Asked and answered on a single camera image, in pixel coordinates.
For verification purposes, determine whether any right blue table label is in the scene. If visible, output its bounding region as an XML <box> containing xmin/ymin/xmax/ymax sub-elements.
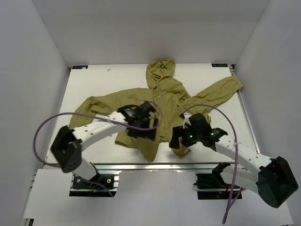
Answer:
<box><xmin>211</xmin><ymin>63</ymin><xmax>228</xmax><ymax>67</ymax></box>

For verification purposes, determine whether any olive green hooded jacket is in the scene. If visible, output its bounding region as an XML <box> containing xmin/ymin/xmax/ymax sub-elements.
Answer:
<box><xmin>69</xmin><ymin>58</ymin><xmax>243</xmax><ymax>162</ymax></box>

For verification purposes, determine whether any left blue table label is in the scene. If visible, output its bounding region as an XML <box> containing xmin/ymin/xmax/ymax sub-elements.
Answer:
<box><xmin>71</xmin><ymin>65</ymin><xmax>88</xmax><ymax>70</ymax></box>

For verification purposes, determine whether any blue table label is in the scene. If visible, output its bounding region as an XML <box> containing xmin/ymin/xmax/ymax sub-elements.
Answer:
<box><xmin>211</xmin><ymin>63</ymin><xmax>228</xmax><ymax>67</ymax></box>
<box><xmin>71</xmin><ymin>65</ymin><xmax>88</xmax><ymax>70</ymax></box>

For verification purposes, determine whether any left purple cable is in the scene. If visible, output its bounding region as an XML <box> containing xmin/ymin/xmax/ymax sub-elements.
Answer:
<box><xmin>34</xmin><ymin>101</ymin><xmax>164</xmax><ymax>197</ymax></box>

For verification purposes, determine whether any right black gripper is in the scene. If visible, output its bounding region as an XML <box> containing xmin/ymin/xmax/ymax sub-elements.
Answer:
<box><xmin>169</xmin><ymin>124</ymin><xmax>202</xmax><ymax>149</ymax></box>

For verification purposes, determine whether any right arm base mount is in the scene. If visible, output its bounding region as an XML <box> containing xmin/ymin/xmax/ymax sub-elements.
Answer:
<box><xmin>193</xmin><ymin>162</ymin><xmax>231</xmax><ymax>200</ymax></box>

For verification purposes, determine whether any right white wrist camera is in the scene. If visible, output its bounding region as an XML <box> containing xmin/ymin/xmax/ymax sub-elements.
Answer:
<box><xmin>180</xmin><ymin>113</ymin><xmax>192</xmax><ymax>129</ymax></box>

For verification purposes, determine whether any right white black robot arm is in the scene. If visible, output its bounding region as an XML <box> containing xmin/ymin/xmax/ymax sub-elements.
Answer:
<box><xmin>169</xmin><ymin>113</ymin><xmax>299</xmax><ymax>208</ymax></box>

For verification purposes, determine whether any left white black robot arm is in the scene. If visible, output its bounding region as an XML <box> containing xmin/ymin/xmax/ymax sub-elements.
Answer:
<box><xmin>50</xmin><ymin>101</ymin><xmax>161</xmax><ymax>188</ymax></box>

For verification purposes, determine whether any aluminium table front rail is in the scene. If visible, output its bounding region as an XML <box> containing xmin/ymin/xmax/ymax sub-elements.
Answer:
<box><xmin>94</xmin><ymin>162</ymin><xmax>224</xmax><ymax>171</ymax></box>

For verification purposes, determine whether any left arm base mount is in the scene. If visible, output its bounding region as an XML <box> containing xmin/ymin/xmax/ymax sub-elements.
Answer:
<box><xmin>69</xmin><ymin>173</ymin><xmax>119</xmax><ymax>198</ymax></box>

